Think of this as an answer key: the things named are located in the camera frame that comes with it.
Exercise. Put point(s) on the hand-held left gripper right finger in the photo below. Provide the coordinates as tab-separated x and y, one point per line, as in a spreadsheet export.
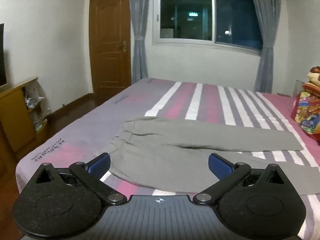
221	166

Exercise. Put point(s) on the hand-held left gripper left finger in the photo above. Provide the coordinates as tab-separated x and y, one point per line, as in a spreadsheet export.
101	163

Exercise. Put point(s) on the grey pants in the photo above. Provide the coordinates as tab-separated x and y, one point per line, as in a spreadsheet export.
162	155

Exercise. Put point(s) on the bed with striped sheet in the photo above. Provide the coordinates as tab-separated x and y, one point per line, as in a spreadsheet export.
200	100

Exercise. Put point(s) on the white plastic bag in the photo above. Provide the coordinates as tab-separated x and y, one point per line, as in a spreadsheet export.
33	97

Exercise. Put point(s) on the wooden cabinet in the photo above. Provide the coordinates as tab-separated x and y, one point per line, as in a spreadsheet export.
12	120

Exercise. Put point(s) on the colourful printed blanket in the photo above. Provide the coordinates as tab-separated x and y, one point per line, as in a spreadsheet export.
308	115

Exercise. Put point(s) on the brown wooden door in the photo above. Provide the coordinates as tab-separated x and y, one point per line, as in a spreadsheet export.
110	42

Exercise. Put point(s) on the brown cream plush toy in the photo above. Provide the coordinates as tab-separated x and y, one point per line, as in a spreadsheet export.
315	76

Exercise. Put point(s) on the grey curtain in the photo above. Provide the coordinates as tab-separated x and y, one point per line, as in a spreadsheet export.
140	30
268	30

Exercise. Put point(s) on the black television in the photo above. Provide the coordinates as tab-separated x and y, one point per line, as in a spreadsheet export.
2	55

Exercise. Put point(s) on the sliding glass window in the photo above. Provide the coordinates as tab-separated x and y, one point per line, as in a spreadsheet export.
200	15

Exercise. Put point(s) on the grey wall plate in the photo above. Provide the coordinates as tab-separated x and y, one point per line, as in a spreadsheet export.
299	88

